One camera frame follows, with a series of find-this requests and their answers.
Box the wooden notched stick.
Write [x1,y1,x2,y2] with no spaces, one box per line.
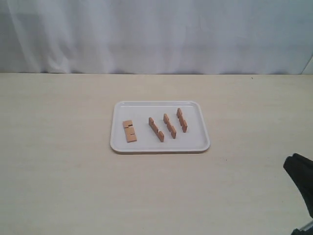
[163,114,177,139]
[148,117,165,142]
[176,108,188,133]
[122,120,137,143]

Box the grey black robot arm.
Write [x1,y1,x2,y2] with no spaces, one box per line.
[283,153,313,218]

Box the white rectangular tray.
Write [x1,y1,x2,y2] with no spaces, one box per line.
[110,101,210,154]

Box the white curtain backdrop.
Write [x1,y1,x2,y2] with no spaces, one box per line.
[0,0,313,74]

